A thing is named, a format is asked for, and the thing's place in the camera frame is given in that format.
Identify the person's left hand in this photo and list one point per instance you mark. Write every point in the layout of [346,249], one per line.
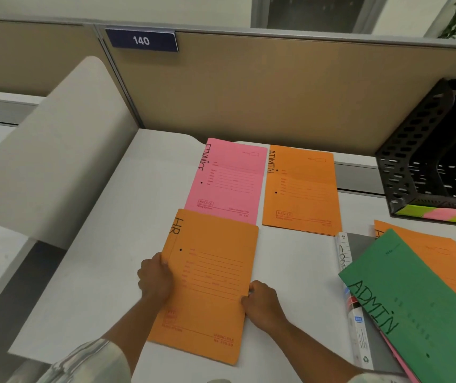
[156,279]

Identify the person's right hand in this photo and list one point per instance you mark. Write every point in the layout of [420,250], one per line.
[264,307]

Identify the orange folder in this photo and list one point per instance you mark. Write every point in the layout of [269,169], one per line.
[304,207]
[212,323]
[447,267]

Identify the pink folder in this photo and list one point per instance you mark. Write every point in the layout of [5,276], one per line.
[228,199]
[403,360]

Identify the grey folder white spine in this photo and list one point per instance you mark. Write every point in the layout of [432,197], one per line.
[357,245]

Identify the green folder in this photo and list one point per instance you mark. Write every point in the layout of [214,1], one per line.
[419,299]

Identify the person's right forearm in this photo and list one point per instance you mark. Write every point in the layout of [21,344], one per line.
[312,355]

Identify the person's left forearm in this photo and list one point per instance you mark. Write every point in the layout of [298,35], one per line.
[136,335]

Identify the person's right shirt sleeve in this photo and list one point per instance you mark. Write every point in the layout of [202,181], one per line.
[375,379]

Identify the white curved side panel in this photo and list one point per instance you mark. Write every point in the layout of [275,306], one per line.
[60,155]

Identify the pink sticky note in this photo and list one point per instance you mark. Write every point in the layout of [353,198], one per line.
[445,214]

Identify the tan desk partition panel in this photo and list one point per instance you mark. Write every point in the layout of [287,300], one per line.
[252,95]
[32,55]

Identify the dark blue number plate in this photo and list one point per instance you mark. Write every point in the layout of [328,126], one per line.
[140,40]

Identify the frosted glass door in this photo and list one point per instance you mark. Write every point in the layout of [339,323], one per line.
[316,11]

